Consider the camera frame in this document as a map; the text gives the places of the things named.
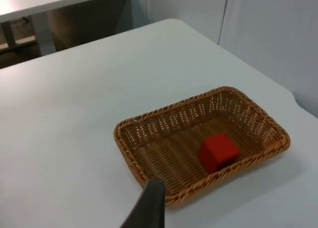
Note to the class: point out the brown wicker basket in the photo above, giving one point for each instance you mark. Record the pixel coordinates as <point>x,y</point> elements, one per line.
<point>169,148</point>

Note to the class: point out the red cube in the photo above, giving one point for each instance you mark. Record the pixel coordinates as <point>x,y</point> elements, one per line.
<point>218,151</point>

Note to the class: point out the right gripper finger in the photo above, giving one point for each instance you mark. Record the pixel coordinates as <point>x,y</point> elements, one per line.
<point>151,208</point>

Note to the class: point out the grey background desk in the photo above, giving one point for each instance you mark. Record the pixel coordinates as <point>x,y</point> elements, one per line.
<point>49,4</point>

